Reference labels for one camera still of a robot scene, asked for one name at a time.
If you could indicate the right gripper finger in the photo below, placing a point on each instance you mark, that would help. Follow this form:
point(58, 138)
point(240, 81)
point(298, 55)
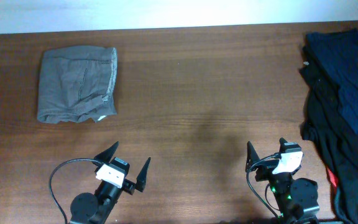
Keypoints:
point(282, 141)
point(252, 157)

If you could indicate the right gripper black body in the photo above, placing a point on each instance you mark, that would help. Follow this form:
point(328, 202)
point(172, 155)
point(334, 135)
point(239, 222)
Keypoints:
point(266, 173)

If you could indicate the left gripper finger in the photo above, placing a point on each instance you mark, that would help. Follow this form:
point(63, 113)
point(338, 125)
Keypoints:
point(141, 179)
point(107, 155)

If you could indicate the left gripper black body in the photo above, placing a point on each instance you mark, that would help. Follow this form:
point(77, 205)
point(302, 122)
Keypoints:
point(128, 185)

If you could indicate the navy blue garment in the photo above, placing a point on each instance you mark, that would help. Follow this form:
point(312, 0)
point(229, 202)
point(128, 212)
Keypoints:
point(337, 53)

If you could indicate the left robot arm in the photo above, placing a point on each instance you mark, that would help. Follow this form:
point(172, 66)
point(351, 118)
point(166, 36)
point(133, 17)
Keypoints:
point(88, 208)

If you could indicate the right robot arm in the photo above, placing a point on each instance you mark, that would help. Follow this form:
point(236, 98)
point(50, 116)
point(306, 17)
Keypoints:
point(297, 199)

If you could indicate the red garment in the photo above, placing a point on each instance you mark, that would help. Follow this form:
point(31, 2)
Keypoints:
point(332, 178)

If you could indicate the black garment with white letter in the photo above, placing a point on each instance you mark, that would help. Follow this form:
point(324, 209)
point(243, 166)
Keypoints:
point(335, 140)

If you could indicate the folded grey trousers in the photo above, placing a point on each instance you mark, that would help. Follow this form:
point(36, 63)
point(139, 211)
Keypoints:
point(77, 83)

